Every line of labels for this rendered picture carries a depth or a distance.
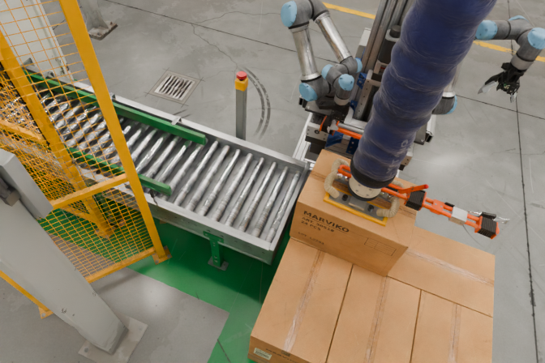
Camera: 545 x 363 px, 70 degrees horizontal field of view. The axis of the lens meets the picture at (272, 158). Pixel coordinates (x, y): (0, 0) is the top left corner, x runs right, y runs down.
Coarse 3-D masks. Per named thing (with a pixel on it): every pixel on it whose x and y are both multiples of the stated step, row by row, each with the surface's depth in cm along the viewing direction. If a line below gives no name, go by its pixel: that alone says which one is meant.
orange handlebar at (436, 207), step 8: (352, 136) 217; (360, 136) 215; (344, 168) 201; (392, 184) 196; (392, 192) 194; (432, 200) 192; (432, 208) 189; (440, 208) 189; (448, 208) 190; (448, 216) 188; (472, 216) 188; (472, 224) 186
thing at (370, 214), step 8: (344, 192) 206; (328, 200) 202; (336, 200) 202; (344, 200) 202; (344, 208) 200; (352, 208) 200; (368, 208) 198; (376, 208) 201; (384, 208) 202; (368, 216) 198; (376, 216) 198; (384, 216) 199; (384, 224) 196
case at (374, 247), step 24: (312, 192) 207; (312, 216) 208; (336, 216) 199; (360, 216) 200; (408, 216) 202; (312, 240) 227; (336, 240) 215; (360, 240) 205; (384, 240) 195; (408, 240) 194; (360, 264) 223; (384, 264) 212
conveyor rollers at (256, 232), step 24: (48, 96) 291; (96, 120) 281; (120, 120) 281; (24, 144) 262; (72, 144) 266; (96, 144) 266; (144, 144) 269; (216, 144) 274; (96, 168) 255; (144, 168) 260; (168, 168) 258; (216, 168) 261; (240, 168) 263; (288, 168) 266; (216, 192) 249; (288, 192) 253; (216, 216) 238; (264, 216) 241; (264, 240) 232
